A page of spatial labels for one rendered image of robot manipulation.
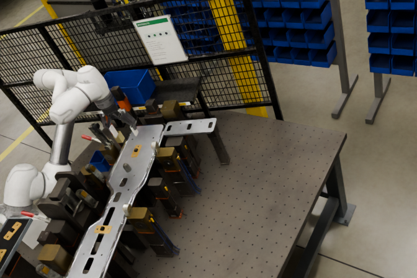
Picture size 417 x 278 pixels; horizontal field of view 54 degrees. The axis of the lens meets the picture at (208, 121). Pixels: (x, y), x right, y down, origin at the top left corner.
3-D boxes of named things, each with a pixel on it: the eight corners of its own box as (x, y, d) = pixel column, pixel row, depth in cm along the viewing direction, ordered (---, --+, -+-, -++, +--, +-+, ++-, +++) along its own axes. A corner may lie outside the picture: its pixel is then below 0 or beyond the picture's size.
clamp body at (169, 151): (200, 198, 220) (176, 156, 197) (180, 198, 224) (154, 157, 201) (202, 188, 224) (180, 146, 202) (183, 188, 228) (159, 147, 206)
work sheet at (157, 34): (188, 61, 236) (168, 14, 216) (154, 66, 244) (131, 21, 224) (189, 59, 237) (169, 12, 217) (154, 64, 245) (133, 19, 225)
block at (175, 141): (202, 179, 229) (185, 145, 210) (183, 179, 233) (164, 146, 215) (205, 169, 234) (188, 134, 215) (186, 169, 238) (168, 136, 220)
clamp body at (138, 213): (178, 259, 197) (149, 219, 175) (156, 257, 202) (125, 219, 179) (182, 246, 202) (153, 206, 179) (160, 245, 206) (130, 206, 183)
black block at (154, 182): (186, 219, 212) (165, 185, 193) (169, 219, 216) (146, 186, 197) (188, 211, 216) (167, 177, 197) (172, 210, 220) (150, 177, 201)
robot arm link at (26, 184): (-2, 198, 233) (4, 161, 231) (31, 195, 246) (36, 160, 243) (8, 208, 222) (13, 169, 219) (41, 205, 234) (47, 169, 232)
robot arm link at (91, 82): (102, 85, 196) (82, 103, 190) (85, 59, 186) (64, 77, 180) (115, 89, 190) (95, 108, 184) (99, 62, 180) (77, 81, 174)
